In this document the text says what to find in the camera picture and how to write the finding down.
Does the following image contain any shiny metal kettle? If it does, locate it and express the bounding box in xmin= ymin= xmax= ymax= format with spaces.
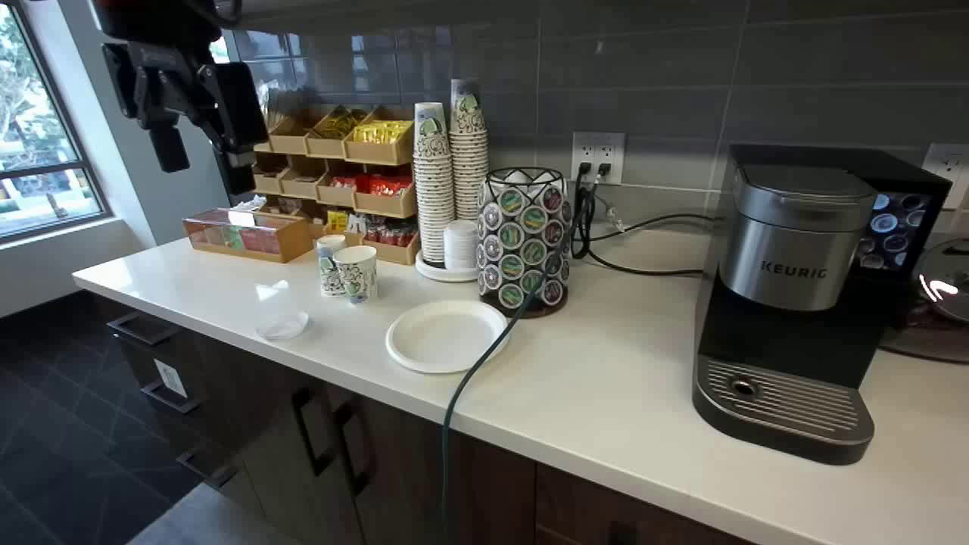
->
xmin=912 ymin=237 xmax=969 ymax=326

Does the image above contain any black power cable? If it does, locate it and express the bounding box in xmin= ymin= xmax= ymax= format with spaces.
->
xmin=569 ymin=162 xmax=724 ymax=282

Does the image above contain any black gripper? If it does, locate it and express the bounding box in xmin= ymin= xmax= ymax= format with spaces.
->
xmin=100 ymin=33 xmax=262 ymax=201

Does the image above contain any dark yellow stick packet pile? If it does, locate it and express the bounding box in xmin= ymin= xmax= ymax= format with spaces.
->
xmin=315 ymin=107 xmax=366 ymax=141

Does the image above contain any white wall outlet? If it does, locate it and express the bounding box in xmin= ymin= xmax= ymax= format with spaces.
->
xmin=569 ymin=131 xmax=627 ymax=189
xmin=920 ymin=141 xmax=969 ymax=212

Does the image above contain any yellow sugar packet pile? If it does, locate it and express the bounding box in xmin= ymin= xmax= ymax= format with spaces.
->
xmin=352 ymin=114 xmax=416 ymax=149

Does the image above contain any window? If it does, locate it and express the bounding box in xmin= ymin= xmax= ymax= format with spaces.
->
xmin=0 ymin=0 xmax=113 ymax=247

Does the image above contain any short paper cup stack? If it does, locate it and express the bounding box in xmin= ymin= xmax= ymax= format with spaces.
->
xmin=412 ymin=99 xmax=457 ymax=268

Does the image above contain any white round plate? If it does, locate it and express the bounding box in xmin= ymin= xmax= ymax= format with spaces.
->
xmin=381 ymin=296 xmax=512 ymax=379

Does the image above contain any wooden condiment organizer rack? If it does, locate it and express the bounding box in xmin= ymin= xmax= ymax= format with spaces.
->
xmin=248 ymin=99 xmax=420 ymax=271

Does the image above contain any black cabinet door handle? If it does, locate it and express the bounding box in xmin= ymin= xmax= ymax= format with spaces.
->
xmin=334 ymin=397 xmax=379 ymax=500
xmin=290 ymin=382 xmax=341 ymax=478

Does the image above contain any Keurig coffee machine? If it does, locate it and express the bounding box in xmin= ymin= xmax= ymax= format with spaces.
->
xmin=691 ymin=142 xmax=954 ymax=469

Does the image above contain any coffee pod carousel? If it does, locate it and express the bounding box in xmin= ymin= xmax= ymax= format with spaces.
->
xmin=476 ymin=165 xmax=575 ymax=319

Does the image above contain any white cup lid stack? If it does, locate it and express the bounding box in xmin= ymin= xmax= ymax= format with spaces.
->
xmin=439 ymin=218 xmax=482 ymax=274

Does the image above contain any dark red packet pile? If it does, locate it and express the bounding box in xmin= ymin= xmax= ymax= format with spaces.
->
xmin=361 ymin=220 xmax=419 ymax=252

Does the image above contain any tall paper cup stack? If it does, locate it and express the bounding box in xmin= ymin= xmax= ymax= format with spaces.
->
xmin=449 ymin=76 xmax=494 ymax=226

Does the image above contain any small white saucer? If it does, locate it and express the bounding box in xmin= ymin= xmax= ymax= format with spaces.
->
xmin=412 ymin=252 xmax=485 ymax=289

